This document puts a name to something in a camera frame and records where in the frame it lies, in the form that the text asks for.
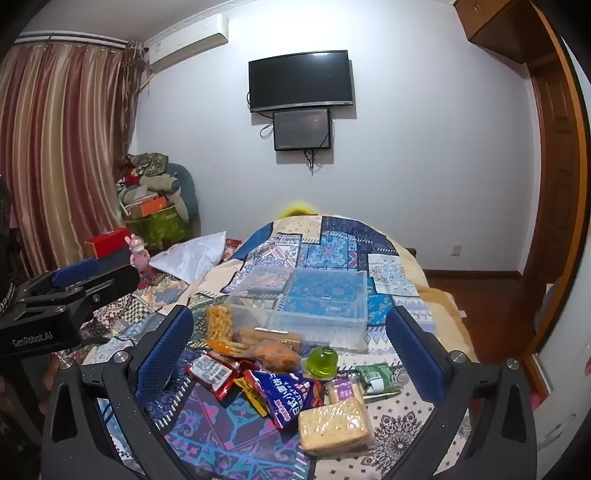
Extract green jelly cup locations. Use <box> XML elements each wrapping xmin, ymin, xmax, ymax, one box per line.
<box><xmin>302</xmin><ymin>346</ymin><xmax>339</xmax><ymax>380</ymax></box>

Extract tan bed sheet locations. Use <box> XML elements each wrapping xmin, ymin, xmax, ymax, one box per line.
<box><xmin>416</xmin><ymin>284</ymin><xmax>477</xmax><ymax>363</ymax></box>

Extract black hanging cables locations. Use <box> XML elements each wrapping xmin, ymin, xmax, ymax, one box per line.
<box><xmin>302</xmin><ymin>148</ymin><xmax>325</xmax><ymax>175</ymax></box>

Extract patchwork printed blanket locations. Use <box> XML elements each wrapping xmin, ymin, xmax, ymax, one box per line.
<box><xmin>55</xmin><ymin>215</ymin><xmax>476</xmax><ymax>480</ymax></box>

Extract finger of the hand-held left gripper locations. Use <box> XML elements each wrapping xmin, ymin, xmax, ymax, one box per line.
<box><xmin>18</xmin><ymin>257</ymin><xmax>100</xmax><ymax>301</ymax></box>
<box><xmin>21</xmin><ymin>264</ymin><xmax>140</xmax><ymax>319</ymax></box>

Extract clear plastic storage container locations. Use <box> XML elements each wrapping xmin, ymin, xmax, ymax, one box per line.
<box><xmin>226</xmin><ymin>265</ymin><xmax>370</xmax><ymax>352</ymax></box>

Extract purple label cracker packet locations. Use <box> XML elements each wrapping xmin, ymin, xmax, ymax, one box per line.
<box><xmin>325</xmin><ymin>376</ymin><xmax>365</xmax><ymax>407</ymax></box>

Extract white air conditioner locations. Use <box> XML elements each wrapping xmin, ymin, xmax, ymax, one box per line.
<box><xmin>143</xmin><ymin>13</ymin><xmax>229</xmax><ymax>72</ymax></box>

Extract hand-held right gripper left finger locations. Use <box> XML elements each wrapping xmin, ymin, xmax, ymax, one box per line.
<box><xmin>41</xmin><ymin>305</ymin><xmax>195</xmax><ymax>480</ymax></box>

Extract white pillow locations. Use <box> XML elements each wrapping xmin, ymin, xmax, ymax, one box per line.
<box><xmin>148</xmin><ymin>231</ymin><xmax>227</xmax><ymax>283</ymax></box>

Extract orange fried snack bag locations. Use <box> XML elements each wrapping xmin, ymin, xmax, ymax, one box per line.
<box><xmin>203</xmin><ymin>325</ymin><xmax>303</xmax><ymax>372</ymax></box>

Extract red box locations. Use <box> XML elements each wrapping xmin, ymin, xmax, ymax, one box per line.
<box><xmin>84</xmin><ymin>227</ymin><xmax>132</xmax><ymax>259</ymax></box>

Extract wooden overhead cabinet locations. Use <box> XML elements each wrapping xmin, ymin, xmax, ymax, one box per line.
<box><xmin>452</xmin><ymin>0</ymin><xmax>555</xmax><ymax>65</ymax></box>

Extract pink plush toy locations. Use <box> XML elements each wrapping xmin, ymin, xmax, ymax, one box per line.
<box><xmin>124</xmin><ymin>234</ymin><xmax>151</xmax><ymax>269</ymax></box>

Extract orange box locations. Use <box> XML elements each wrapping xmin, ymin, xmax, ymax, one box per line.
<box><xmin>126</xmin><ymin>195</ymin><xmax>169</xmax><ymax>219</ymax></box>

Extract striped red curtain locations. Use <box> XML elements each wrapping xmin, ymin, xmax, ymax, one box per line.
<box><xmin>0</xmin><ymin>39</ymin><xmax>145</xmax><ymax>278</ymax></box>

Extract grey blue cushion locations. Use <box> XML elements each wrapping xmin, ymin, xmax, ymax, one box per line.
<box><xmin>166</xmin><ymin>162</ymin><xmax>201</xmax><ymax>222</ymax></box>

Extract wall mounted black television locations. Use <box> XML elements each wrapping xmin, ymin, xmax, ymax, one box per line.
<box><xmin>248</xmin><ymin>51</ymin><xmax>355</xmax><ymax>113</ymax></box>

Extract green snack packet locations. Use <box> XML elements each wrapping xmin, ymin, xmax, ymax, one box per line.
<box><xmin>355</xmin><ymin>363</ymin><xmax>402</xmax><ymax>398</ymax></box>

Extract large biscuit pack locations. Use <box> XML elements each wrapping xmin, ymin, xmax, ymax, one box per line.
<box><xmin>298</xmin><ymin>398</ymin><xmax>375</xmax><ymax>460</ymax></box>

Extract yellow red small snack packet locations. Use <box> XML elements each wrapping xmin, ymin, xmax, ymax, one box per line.
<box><xmin>233</xmin><ymin>369</ymin><xmax>269</xmax><ymax>418</ymax></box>

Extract small black monitor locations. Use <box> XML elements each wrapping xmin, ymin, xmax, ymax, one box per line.
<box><xmin>272</xmin><ymin>109</ymin><xmax>332</xmax><ymax>151</ymax></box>

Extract blue snack bag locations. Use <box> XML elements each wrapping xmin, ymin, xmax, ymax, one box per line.
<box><xmin>245</xmin><ymin>369</ymin><xmax>326</xmax><ymax>431</ymax></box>

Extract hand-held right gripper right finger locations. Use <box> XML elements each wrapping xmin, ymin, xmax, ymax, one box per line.
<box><xmin>385</xmin><ymin>305</ymin><xmax>539</xmax><ymax>480</ymax></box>

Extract pile of clothes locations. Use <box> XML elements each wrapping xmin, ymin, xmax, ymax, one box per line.
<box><xmin>115</xmin><ymin>152</ymin><xmax>182</xmax><ymax>208</ymax></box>

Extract wooden door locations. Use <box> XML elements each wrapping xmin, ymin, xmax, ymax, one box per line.
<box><xmin>519</xmin><ymin>55</ymin><xmax>585</xmax><ymax>296</ymax></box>

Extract yellow round object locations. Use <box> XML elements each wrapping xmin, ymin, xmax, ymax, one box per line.
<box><xmin>279</xmin><ymin>202</ymin><xmax>319</xmax><ymax>217</ymax></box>

